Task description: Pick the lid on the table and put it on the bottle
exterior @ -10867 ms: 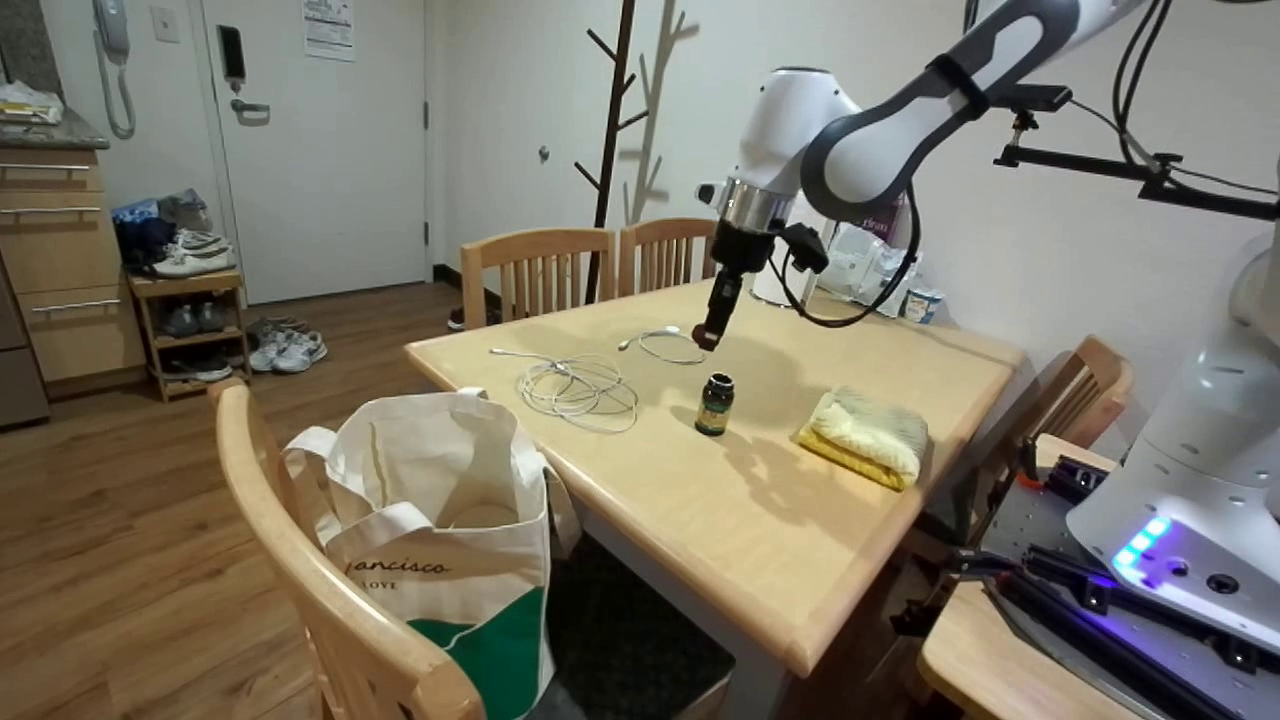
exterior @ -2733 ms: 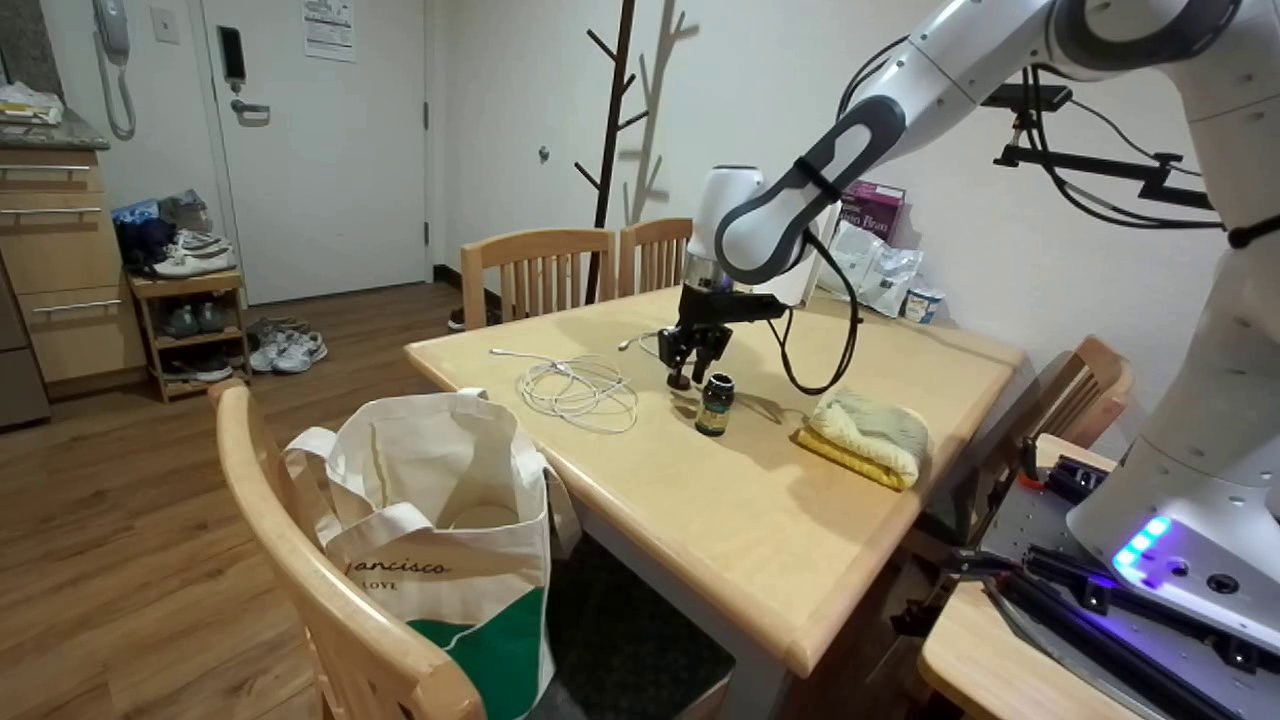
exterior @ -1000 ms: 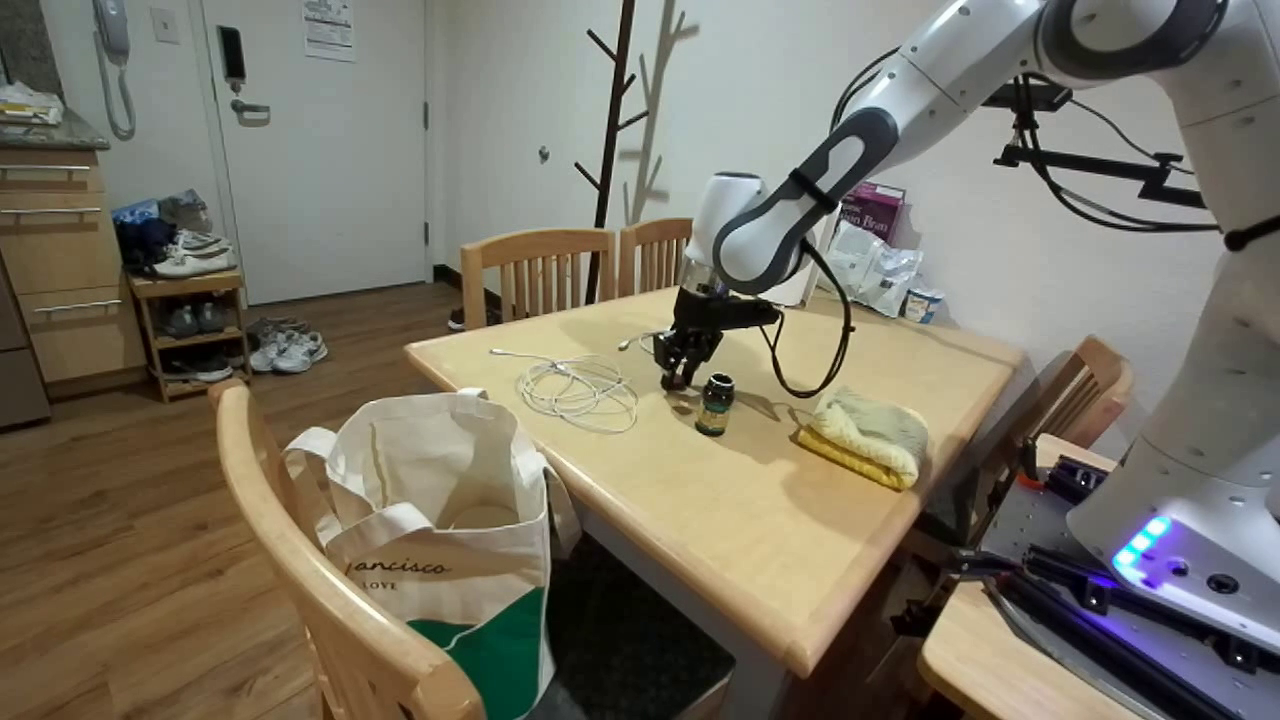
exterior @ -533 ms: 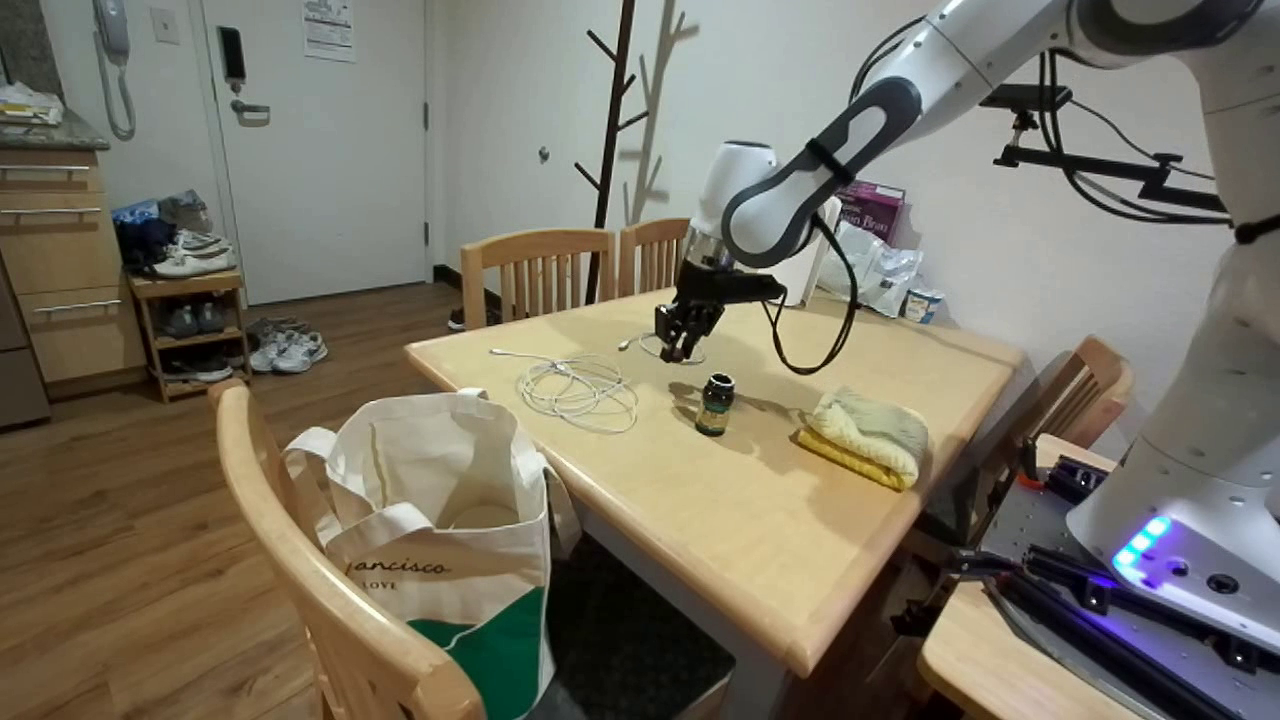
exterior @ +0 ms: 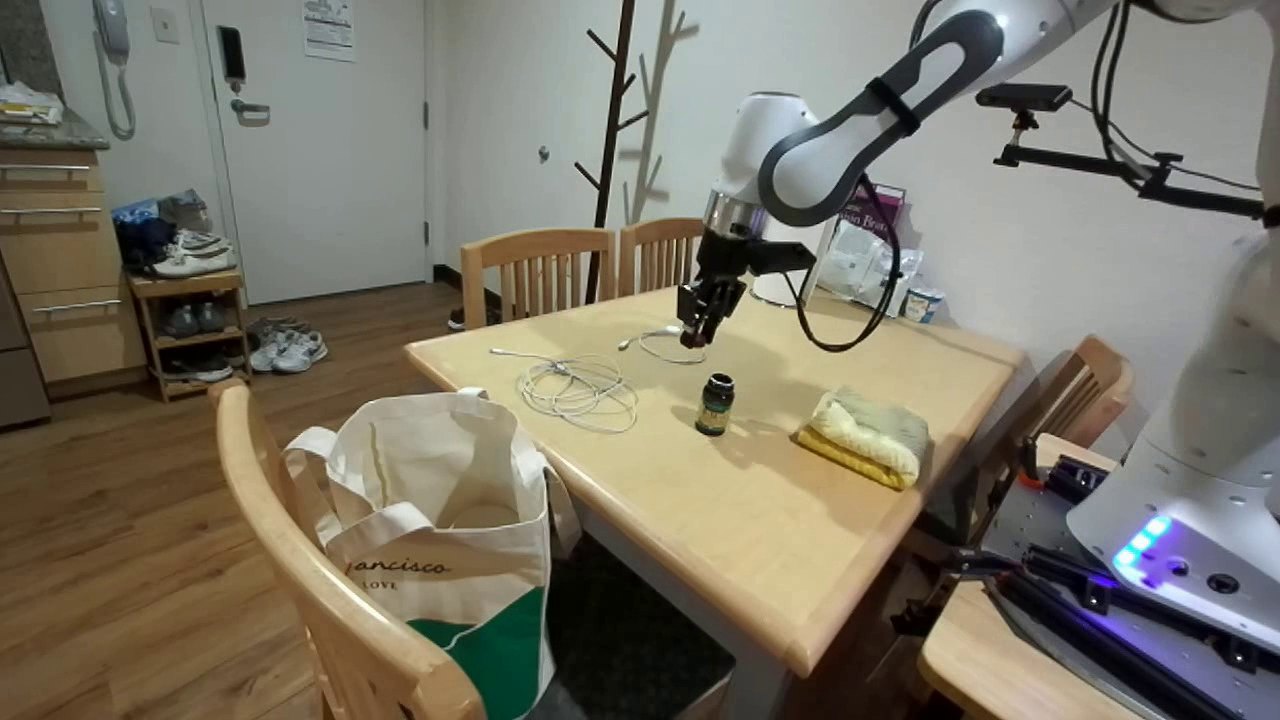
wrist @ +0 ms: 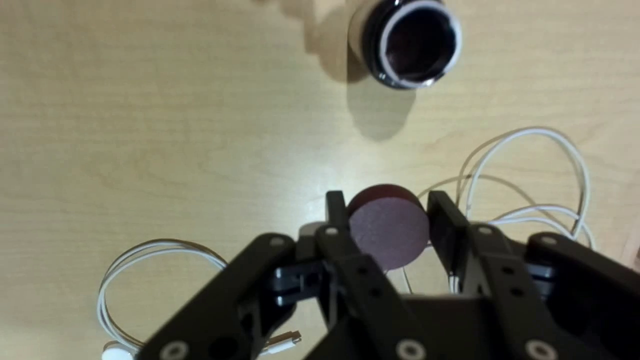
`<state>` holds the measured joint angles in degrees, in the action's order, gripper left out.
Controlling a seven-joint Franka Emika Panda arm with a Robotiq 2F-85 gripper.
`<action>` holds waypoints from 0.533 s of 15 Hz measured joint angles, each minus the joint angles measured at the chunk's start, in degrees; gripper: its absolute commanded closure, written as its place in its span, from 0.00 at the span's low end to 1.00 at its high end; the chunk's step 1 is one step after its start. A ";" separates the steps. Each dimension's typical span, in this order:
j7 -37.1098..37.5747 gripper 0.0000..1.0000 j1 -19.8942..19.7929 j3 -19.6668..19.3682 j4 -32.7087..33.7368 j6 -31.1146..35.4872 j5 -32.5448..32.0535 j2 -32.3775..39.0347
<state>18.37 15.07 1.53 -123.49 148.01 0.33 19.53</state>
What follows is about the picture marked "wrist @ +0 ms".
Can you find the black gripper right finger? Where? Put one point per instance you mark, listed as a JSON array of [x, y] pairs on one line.
[[533, 286]]

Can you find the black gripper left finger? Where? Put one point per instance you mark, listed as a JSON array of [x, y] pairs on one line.
[[253, 300]]

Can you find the dark red round lid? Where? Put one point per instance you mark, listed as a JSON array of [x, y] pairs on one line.
[[390, 231]]

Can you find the small dark glass bottle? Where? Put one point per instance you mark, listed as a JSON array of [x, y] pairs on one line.
[[412, 43]]

